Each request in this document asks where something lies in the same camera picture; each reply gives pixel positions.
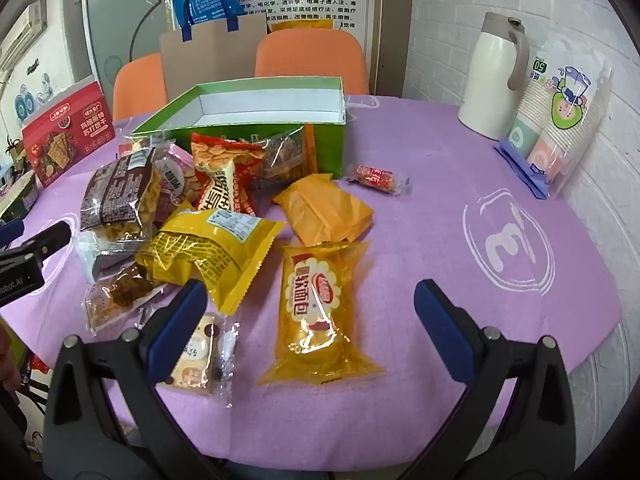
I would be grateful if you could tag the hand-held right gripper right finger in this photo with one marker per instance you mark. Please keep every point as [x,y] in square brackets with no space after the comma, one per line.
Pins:
[442,330]

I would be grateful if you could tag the wall poster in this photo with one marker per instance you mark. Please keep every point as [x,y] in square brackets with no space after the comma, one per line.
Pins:
[320,0]

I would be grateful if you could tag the yellow bread packet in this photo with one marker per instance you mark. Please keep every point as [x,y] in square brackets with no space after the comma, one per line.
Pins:
[315,310]

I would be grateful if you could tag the white air conditioner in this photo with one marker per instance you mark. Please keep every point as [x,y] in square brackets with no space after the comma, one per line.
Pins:
[22,35]

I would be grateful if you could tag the small red candy packet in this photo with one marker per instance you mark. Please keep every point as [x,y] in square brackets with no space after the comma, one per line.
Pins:
[375,177]

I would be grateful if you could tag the white thermos jug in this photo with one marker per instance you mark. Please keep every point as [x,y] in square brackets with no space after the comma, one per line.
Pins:
[487,85]

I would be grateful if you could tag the clear crinkled snack packet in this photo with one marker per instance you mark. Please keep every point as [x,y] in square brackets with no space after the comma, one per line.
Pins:
[285,152]

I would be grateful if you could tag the purple tablecloth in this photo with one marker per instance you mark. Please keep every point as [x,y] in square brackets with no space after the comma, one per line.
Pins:
[450,260]

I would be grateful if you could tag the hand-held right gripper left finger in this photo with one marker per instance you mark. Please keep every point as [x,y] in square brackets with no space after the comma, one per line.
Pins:
[177,330]

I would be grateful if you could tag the white snack packet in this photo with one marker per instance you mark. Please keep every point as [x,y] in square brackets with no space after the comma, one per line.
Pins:
[92,255]

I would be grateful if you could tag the clear chocolate chip biscuit packet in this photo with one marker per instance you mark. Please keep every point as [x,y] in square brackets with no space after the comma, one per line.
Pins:
[200,360]

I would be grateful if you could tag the person's left hand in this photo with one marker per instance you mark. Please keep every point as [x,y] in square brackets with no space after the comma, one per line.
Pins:
[7,365]

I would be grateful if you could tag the clear packet of brown snack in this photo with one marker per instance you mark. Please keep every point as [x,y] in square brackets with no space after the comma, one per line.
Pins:
[125,292]

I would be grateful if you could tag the round patterned tin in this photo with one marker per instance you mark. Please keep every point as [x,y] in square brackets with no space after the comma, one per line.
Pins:
[17,200]

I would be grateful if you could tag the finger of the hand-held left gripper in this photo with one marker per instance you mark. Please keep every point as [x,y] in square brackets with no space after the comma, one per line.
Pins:
[45,241]
[11,234]

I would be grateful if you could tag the pink cracker packet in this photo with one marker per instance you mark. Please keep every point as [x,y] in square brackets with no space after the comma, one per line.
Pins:
[175,180]

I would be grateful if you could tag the blue round wall decoration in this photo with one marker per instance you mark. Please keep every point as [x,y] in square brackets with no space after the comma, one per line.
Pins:
[30,102]

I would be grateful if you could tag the red cracker box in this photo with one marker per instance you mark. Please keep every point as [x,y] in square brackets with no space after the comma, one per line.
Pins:
[65,135]

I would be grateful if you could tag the red chip packet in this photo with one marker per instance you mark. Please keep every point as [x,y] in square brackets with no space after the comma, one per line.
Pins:
[225,170]

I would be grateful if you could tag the yellow snack packet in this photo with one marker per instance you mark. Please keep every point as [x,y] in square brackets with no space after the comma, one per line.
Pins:
[210,245]

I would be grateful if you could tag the orange snack packet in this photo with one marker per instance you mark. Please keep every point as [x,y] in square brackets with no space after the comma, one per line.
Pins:
[325,210]

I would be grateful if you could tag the pack of paper cups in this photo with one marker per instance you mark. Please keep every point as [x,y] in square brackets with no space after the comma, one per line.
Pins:
[565,110]

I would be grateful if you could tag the green cardboard box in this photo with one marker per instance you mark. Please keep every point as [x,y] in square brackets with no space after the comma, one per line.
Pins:
[327,145]

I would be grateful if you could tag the brown packet of yellow snacks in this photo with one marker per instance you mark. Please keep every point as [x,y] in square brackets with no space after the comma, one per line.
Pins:
[117,190]

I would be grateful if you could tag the orange chair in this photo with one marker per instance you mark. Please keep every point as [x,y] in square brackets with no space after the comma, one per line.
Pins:
[310,55]
[140,90]

